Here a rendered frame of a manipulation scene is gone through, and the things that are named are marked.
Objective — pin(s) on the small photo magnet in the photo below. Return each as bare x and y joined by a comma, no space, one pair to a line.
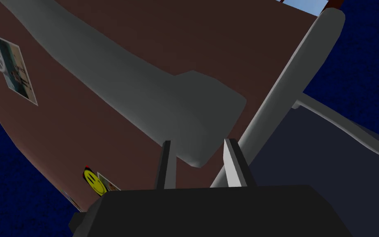
111,186

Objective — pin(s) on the dark grey refrigerator door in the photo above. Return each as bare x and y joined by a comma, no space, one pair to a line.
308,158

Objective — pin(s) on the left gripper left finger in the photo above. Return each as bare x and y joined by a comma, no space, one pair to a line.
166,168

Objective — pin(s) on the yellow smiley magnet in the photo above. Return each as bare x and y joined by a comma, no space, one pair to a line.
94,181

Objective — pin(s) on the photo magnet with peace sign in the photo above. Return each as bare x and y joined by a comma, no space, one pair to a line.
12,65

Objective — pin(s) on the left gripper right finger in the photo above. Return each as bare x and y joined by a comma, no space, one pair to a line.
234,168

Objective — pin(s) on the brown refrigerator door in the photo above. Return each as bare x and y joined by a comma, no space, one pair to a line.
77,131

